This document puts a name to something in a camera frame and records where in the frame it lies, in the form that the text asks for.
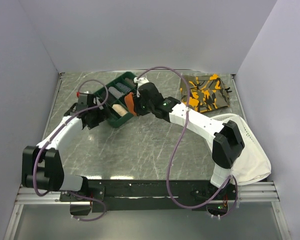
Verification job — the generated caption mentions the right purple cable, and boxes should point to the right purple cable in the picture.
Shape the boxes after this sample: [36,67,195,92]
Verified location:
[134,66,239,219]

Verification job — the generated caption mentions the brown rolled sock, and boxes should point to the brown rolled sock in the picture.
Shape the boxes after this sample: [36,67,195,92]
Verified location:
[124,78,135,89]

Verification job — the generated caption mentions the beige rolled underwear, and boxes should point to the beige rolled underwear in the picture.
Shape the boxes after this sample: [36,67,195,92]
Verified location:
[112,104,128,117]

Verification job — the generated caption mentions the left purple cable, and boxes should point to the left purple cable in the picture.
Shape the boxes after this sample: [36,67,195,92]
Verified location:
[32,79,110,222]

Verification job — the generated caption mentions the orange underwear beige waistband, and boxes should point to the orange underwear beige waistband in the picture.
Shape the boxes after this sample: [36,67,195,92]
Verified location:
[124,92,137,116]

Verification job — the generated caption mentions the white grey rolled sock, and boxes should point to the white grey rolled sock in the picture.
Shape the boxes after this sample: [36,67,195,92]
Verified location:
[108,86,125,100]

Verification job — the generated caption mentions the purple cable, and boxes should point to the purple cable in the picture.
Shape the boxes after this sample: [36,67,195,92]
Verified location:
[134,66,239,219]
[32,79,110,222]

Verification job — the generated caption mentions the camouflage orange shorts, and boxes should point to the camouflage orange shorts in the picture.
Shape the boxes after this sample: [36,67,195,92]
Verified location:
[180,73,232,114]

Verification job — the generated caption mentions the white laundry basket with cloth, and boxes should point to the white laundry basket with cloth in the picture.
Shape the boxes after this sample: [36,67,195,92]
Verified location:
[212,113,272,186]

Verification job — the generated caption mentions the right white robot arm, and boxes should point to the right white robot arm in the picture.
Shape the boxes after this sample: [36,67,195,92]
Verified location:
[133,77,245,200]

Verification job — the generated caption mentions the green divided organizer tray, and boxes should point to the green divided organizer tray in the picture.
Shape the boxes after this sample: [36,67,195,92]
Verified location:
[104,71,137,128]

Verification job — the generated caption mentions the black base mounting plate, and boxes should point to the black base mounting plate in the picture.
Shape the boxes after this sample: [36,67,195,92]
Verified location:
[59,179,238,218]

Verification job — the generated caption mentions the blue striped rolled sock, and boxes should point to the blue striped rolled sock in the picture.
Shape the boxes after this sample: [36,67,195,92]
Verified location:
[115,82,132,94]

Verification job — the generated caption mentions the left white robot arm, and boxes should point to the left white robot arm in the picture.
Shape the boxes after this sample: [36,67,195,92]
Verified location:
[21,93,110,201]

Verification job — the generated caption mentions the aluminium rail frame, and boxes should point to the aluminium rail frame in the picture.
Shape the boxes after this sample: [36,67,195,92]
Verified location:
[14,182,280,205]

